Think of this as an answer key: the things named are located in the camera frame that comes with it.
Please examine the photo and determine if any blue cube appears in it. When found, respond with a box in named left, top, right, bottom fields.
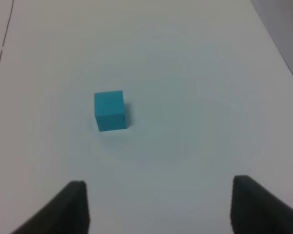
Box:
left=94, top=90, right=127, bottom=132

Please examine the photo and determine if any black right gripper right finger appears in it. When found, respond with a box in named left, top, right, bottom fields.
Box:
left=230, top=175, right=293, bottom=234

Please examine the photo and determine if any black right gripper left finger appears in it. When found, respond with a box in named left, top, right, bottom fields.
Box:
left=13, top=181, right=90, bottom=234

